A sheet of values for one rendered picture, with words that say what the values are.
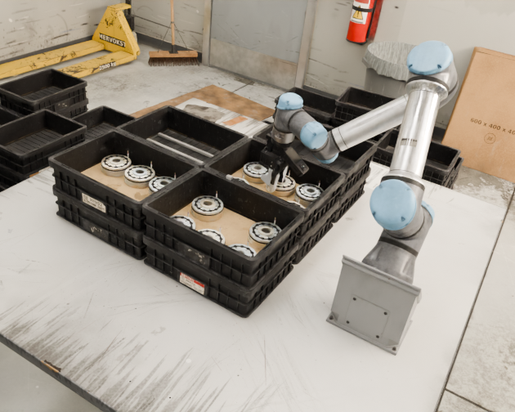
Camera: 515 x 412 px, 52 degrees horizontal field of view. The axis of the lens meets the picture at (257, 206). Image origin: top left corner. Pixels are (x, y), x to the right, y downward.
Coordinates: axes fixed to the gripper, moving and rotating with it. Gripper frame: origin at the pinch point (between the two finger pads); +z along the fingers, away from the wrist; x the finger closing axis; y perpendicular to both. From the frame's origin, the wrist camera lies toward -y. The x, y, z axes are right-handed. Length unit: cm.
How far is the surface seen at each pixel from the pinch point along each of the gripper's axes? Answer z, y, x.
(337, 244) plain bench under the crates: 12.7, -26.4, -2.5
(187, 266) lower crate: 1.7, 2.0, 47.4
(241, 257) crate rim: -13, -14, 46
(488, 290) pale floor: 85, -90, -103
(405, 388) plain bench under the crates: 5, -66, 42
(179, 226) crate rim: -10.5, 6.9, 46.3
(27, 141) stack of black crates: 52, 137, -2
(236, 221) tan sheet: 0.5, 1.3, 23.1
